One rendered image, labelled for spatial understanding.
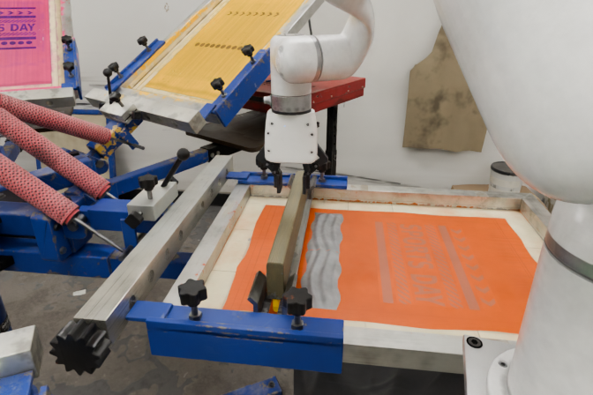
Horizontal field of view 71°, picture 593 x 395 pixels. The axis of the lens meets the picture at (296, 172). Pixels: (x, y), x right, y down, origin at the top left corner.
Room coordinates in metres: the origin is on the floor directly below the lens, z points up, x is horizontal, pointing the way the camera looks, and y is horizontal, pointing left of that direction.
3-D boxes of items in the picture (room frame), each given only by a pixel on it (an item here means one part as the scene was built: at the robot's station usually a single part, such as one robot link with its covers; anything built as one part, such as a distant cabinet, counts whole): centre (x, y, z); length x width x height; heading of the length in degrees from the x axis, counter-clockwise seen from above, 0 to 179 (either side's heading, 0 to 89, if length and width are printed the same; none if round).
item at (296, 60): (0.73, 0.00, 1.35); 0.15 x 0.10 x 0.11; 24
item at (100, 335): (0.45, 0.30, 1.02); 0.07 x 0.06 x 0.07; 83
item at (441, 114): (2.62, -0.98, 1.06); 0.53 x 0.07 x 1.05; 83
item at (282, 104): (0.77, 0.02, 1.29); 0.09 x 0.07 x 0.03; 83
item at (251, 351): (0.50, 0.08, 0.98); 0.30 x 0.05 x 0.07; 83
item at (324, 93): (2.01, 0.00, 1.06); 0.61 x 0.46 x 0.12; 143
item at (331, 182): (1.05, 0.01, 0.98); 0.30 x 0.05 x 0.07; 83
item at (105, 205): (0.82, 0.36, 1.02); 0.17 x 0.06 x 0.05; 83
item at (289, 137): (0.77, 0.01, 1.22); 0.10 x 0.07 x 0.11; 83
